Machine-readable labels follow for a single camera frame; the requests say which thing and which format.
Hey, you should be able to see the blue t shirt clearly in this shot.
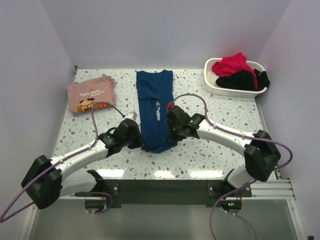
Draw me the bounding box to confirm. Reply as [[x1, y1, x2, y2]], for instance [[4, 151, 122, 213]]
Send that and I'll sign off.
[[136, 70, 177, 154]]

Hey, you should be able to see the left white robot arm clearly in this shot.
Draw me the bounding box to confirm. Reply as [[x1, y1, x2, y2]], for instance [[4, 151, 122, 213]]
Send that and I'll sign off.
[[21, 116, 144, 210]]

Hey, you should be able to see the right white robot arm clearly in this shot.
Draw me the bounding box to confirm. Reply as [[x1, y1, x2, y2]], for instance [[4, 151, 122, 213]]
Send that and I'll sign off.
[[165, 106, 281, 197]]

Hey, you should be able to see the white plastic basket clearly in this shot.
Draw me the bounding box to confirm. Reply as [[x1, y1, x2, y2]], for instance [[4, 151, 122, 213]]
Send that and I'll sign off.
[[204, 58, 270, 98]]

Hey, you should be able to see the folded pink t shirt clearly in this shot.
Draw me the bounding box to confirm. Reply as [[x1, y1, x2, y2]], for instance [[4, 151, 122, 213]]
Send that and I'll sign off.
[[66, 74, 116, 115]]

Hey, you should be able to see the black t shirt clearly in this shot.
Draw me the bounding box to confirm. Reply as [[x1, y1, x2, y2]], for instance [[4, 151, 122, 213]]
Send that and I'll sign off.
[[216, 69, 270, 92]]

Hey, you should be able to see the red t shirt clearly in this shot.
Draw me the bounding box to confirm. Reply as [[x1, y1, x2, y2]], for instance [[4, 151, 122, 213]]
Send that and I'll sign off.
[[211, 52, 257, 81]]

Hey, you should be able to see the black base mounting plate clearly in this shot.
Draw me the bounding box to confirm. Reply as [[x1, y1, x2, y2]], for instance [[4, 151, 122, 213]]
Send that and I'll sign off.
[[75, 179, 236, 210]]

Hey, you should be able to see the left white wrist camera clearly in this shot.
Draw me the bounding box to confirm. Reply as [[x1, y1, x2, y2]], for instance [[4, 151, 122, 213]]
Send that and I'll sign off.
[[124, 111, 138, 121]]

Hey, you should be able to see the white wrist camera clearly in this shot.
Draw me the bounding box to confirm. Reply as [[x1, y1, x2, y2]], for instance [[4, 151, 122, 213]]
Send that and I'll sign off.
[[167, 102, 174, 110], [124, 111, 138, 121]]

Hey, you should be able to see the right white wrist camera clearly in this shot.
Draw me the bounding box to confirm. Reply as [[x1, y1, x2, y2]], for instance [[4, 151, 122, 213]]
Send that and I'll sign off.
[[167, 102, 174, 110]]

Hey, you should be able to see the aluminium frame rail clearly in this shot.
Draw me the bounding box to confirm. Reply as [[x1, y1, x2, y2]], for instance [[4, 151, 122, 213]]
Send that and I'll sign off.
[[251, 179, 296, 200]]

